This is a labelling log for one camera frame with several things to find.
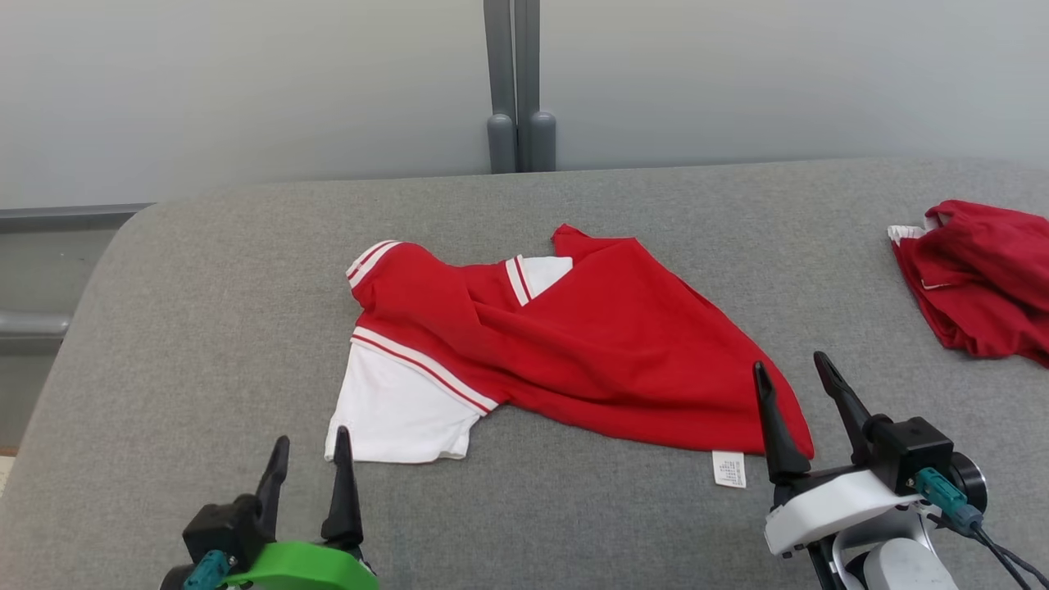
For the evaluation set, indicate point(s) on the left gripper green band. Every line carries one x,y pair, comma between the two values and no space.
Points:
311,565

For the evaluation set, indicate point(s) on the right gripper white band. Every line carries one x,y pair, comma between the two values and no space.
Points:
828,504

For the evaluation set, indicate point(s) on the red and white shirt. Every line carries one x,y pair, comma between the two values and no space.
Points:
615,344

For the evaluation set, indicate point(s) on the red shorts with white stripe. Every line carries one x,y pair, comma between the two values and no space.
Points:
983,279

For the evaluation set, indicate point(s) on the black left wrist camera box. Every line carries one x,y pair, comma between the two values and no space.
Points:
221,528

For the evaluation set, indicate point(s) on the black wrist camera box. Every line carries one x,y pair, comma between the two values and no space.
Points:
221,528
922,451

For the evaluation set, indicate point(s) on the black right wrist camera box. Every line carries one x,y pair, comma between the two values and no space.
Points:
922,451

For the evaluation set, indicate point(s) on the grey round wall bar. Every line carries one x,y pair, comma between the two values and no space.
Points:
33,325

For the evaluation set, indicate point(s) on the grey flat wall rail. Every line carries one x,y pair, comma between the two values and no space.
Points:
65,218

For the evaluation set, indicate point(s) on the grey metal partition post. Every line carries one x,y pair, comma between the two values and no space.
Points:
500,74
537,82

